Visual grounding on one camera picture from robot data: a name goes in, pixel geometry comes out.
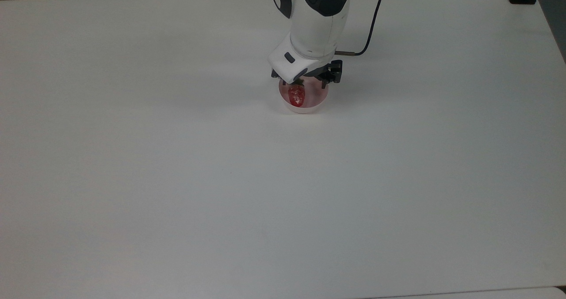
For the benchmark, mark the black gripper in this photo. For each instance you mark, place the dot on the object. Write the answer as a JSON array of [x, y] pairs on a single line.
[[317, 72]]

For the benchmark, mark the red toy strawberry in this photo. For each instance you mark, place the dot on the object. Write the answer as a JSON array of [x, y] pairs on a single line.
[[297, 97]]

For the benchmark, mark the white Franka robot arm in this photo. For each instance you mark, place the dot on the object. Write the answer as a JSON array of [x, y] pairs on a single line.
[[318, 24]]

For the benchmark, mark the pink plastic bowl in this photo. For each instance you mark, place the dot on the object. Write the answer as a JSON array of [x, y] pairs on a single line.
[[313, 106]]

